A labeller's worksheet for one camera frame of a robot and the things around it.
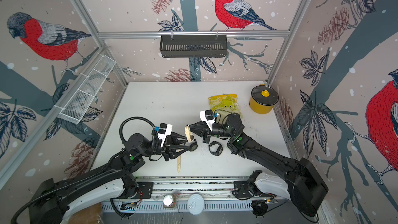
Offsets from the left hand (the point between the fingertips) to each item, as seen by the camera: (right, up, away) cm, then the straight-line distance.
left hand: (189, 144), depth 59 cm
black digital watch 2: (+12, -12, +28) cm, 33 cm away
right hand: (0, +6, +5) cm, 8 cm away
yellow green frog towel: (+19, +12, +47) cm, 53 cm away
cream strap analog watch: (0, +2, +2) cm, 3 cm away
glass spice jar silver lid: (-9, -24, +3) cm, 26 cm away
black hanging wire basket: (-2, +54, +47) cm, 71 cm away
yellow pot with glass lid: (+44, +17, +38) cm, 60 cm away
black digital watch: (0, -9, +25) cm, 26 cm away
